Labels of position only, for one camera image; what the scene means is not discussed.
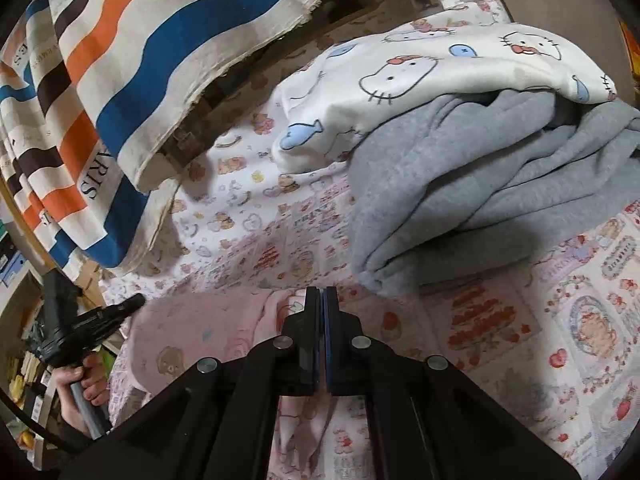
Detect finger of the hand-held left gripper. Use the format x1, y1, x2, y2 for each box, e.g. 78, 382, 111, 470
96, 293, 147, 334

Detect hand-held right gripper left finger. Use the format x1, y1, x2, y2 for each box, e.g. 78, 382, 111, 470
57, 287, 321, 480

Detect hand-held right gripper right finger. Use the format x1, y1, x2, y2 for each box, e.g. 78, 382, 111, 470
324, 287, 583, 480

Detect pink printed pants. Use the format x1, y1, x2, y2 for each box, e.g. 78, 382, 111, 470
107, 287, 382, 480

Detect person's left hand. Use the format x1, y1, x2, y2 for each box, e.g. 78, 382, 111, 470
51, 355, 110, 432

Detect white bear-print bed sheet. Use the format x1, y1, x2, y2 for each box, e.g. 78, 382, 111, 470
100, 0, 507, 293

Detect grey folded garment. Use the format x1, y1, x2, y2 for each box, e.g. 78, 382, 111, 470
346, 89, 640, 302

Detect pink patchwork-print bed sheet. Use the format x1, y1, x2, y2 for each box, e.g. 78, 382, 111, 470
100, 195, 640, 480

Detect striped curtain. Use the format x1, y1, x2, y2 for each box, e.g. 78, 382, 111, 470
0, 0, 422, 273

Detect white cat-print garment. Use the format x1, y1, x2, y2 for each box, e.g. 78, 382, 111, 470
271, 21, 619, 177

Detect black cable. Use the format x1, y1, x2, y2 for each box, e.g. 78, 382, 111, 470
0, 385, 97, 455

